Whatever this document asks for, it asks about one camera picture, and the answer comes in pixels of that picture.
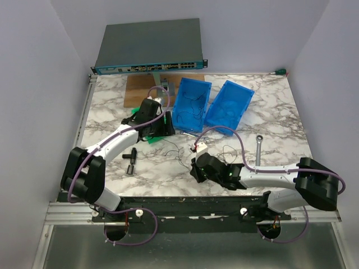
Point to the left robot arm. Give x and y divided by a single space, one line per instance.
84 174

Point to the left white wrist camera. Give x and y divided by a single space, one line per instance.
157 99

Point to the chrome combination wrench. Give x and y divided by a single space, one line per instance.
193 135

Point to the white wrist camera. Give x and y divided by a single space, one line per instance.
157 99
199 148

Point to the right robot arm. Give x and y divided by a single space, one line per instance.
306 183

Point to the black T-shaped tool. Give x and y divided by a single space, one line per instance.
131 156

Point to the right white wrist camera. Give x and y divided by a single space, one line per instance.
199 148

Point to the grey network switch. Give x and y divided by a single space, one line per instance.
155 46

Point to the green handled screwdriver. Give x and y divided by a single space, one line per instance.
280 72

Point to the aluminium side rail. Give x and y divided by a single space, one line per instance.
85 111

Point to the grey ratchet wrench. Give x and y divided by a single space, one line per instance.
259 140

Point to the small dark metal socket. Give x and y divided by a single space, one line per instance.
130 170

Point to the green plastic bin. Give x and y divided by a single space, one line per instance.
147 139

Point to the wooden base board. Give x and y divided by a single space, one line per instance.
137 86

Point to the right blue plastic bin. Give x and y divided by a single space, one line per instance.
229 106

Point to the left blue plastic bin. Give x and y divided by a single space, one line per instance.
190 107

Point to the blue plastic bin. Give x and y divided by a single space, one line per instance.
190 107
229 106

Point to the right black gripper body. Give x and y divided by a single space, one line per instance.
200 176

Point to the grey metal stand bracket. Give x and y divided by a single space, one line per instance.
163 82

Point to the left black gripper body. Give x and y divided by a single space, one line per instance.
159 129

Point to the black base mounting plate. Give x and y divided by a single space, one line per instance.
189 214

